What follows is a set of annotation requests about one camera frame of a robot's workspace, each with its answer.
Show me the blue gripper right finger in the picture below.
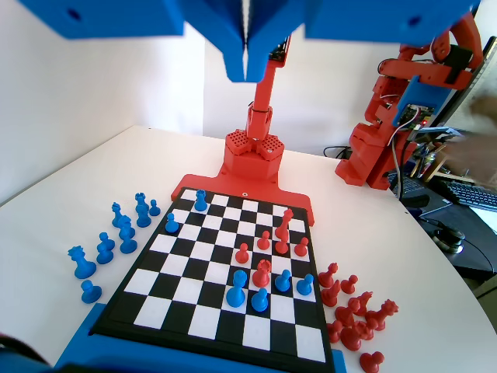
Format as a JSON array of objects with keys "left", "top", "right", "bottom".
[{"left": 248, "top": 0, "right": 482, "bottom": 84}]

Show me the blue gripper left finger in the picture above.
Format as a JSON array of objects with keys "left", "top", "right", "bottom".
[{"left": 19, "top": 0, "right": 248, "bottom": 84}]

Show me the blue chess king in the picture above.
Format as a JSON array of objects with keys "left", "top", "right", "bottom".
[{"left": 224, "top": 270, "right": 248, "bottom": 309}]

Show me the person's hand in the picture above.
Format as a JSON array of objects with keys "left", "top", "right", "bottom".
[{"left": 442, "top": 130, "right": 497, "bottom": 182}]

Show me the wooden stand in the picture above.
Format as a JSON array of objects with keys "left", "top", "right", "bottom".
[{"left": 412, "top": 141, "right": 447, "bottom": 182}]

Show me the black laptop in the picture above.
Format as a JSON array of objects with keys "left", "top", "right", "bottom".
[{"left": 387, "top": 169, "right": 454, "bottom": 218}]

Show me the red board holder plate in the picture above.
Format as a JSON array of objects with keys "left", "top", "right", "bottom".
[{"left": 169, "top": 173, "right": 316, "bottom": 228}]

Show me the black computer keyboard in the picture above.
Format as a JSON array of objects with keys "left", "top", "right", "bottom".
[{"left": 442, "top": 179, "right": 497, "bottom": 213}]

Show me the black computer mouse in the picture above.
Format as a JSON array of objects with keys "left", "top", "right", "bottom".
[{"left": 431, "top": 228, "right": 466, "bottom": 254}]

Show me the black desk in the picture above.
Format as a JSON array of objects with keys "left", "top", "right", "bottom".
[{"left": 388, "top": 170, "right": 497, "bottom": 300}]

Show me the black and white chessboard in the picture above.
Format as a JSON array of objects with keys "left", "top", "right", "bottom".
[{"left": 89, "top": 186, "right": 335, "bottom": 364}]

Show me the white cable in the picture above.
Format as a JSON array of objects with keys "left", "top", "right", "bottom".
[{"left": 387, "top": 110, "right": 422, "bottom": 156}]

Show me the black cable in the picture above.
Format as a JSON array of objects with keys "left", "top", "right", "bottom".
[{"left": 323, "top": 145, "right": 351, "bottom": 161}]

